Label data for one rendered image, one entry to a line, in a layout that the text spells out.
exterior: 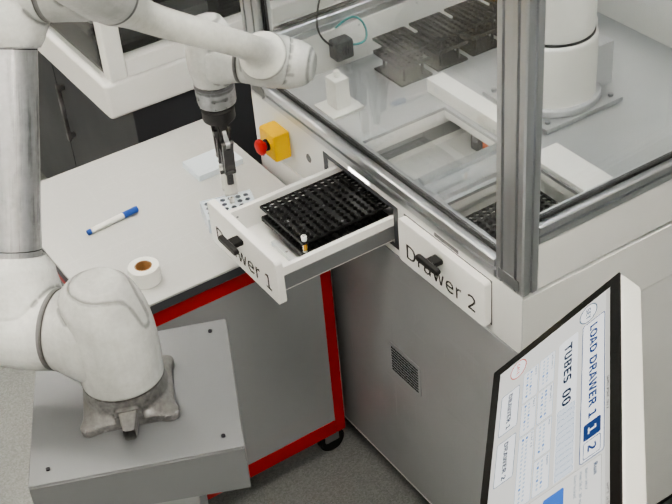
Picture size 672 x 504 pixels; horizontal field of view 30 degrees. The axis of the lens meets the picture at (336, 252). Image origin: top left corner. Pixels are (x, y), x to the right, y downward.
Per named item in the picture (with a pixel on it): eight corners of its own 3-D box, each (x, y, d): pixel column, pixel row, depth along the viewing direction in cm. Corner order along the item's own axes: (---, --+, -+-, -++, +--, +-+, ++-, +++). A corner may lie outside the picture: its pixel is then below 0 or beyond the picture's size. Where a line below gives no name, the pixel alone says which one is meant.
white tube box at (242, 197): (209, 233, 292) (207, 220, 290) (201, 214, 298) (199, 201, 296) (260, 220, 294) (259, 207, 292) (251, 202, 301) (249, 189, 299)
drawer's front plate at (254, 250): (280, 305, 260) (275, 264, 253) (213, 240, 280) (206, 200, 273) (287, 302, 260) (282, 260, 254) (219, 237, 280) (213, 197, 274)
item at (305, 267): (282, 292, 261) (280, 269, 257) (222, 235, 278) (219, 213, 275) (437, 221, 277) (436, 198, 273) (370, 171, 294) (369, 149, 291)
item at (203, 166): (199, 181, 310) (198, 176, 309) (182, 167, 316) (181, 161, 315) (243, 163, 315) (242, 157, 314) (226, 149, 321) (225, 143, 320)
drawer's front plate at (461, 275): (484, 328, 249) (484, 285, 243) (399, 258, 269) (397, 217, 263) (491, 324, 250) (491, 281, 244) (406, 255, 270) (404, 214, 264)
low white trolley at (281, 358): (161, 555, 314) (105, 324, 268) (63, 415, 357) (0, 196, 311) (353, 452, 337) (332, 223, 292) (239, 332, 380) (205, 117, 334)
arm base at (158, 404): (81, 454, 225) (74, 430, 221) (80, 377, 243) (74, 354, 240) (182, 433, 226) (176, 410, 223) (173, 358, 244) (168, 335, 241)
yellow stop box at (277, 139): (274, 164, 299) (271, 138, 295) (259, 151, 304) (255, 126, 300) (292, 156, 301) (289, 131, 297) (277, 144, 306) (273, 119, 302)
